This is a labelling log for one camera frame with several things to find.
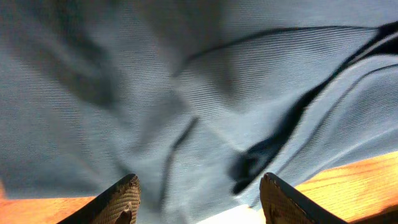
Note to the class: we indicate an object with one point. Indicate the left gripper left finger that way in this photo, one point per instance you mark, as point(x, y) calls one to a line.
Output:
point(118, 204)

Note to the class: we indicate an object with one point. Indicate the blue polo shirt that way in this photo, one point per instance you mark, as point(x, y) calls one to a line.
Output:
point(199, 99)

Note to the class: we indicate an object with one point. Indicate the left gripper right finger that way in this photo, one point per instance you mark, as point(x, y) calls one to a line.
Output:
point(283, 204)

